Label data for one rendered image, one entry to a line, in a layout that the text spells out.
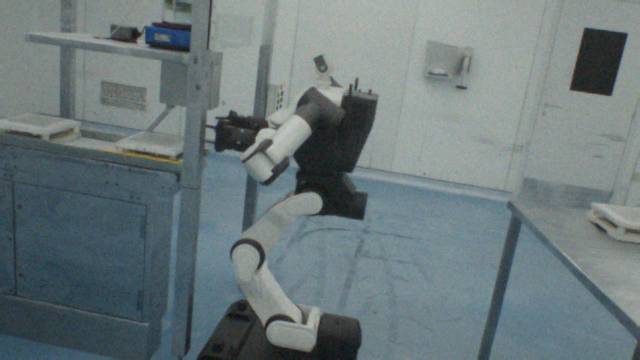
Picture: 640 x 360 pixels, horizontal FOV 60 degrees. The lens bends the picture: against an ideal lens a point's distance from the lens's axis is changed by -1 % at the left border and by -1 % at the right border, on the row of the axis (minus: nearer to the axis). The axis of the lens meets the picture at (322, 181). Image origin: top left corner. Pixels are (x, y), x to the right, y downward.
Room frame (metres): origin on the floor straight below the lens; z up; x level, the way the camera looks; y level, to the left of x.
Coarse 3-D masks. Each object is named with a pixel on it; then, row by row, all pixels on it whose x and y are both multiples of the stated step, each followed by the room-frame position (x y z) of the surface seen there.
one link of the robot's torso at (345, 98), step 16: (336, 96) 1.99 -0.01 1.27; (352, 96) 2.00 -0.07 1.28; (368, 96) 2.07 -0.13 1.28; (352, 112) 2.00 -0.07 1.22; (368, 112) 1.99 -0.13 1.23; (352, 128) 2.00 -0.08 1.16; (368, 128) 1.99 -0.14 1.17; (304, 144) 2.00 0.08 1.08; (320, 144) 1.99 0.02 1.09; (336, 144) 1.98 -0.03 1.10; (352, 144) 1.99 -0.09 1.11; (304, 160) 2.01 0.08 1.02; (320, 160) 2.00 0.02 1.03; (336, 160) 2.00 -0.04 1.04; (352, 160) 1.99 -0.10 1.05
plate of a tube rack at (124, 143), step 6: (144, 132) 2.28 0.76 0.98; (150, 132) 2.29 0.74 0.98; (126, 138) 2.14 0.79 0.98; (120, 144) 2.06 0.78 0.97; (126, 144) 2.06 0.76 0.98; (132, 144) 2.06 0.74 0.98; (138, 144) 2.07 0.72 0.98; (144, 144) 2.08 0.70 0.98; (150, 144) 2.08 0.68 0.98; (180, 144) 2.16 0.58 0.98; (138, 150) 2.05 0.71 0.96; (144, 150) 2.05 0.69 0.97; (150, 150) 2.05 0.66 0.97; (156, 150) 2.04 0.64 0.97; (162, 150) 2.04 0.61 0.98; (168, 150) 2.04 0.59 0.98; (174, 150) 2.05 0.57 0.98; (180, 150) 2.09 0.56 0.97; (174, 156) 2.04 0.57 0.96
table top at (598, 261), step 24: (528, 216) 2.12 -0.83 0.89; (552, 216) 2.17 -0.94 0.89; (576, 216) 2.22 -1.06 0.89; (552, 240) 1.87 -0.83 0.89; (576, 240) 1.90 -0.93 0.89; (600, 240) 1.94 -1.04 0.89; (576, 264) 1.66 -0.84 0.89; (600, 264) 1.69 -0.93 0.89; (624, 264) 1.72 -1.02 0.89; (600, 288) 1.50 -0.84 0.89; (624, 288) 1.52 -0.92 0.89; (624, 312) 1.36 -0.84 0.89
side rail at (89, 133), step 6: (84, 132) 2.34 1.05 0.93; (90, 132) 2.34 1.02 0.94; (96, 132) 2.33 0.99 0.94; (102, 132) 2.33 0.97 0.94; (108, 132) 2.34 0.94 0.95; (96, 138) 2.33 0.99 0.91; (102, 138) 2.33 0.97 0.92; (108, 138) 2.33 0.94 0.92; (114, 138) 2.32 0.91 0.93; (120, 138) 2.32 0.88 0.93
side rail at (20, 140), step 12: (24, 144) 2.08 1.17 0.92; (36, 144) 2.07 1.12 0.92; (48, 144) 2.07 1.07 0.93; (60, 144) 2.06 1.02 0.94; (96, 156) 2.05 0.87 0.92; (108, 156) 2.04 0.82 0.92; (120, 156) 2.04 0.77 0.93; (132, 156) 2.03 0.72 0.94; (168, 168) 2.02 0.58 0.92; (180, 168) 2.01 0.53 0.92
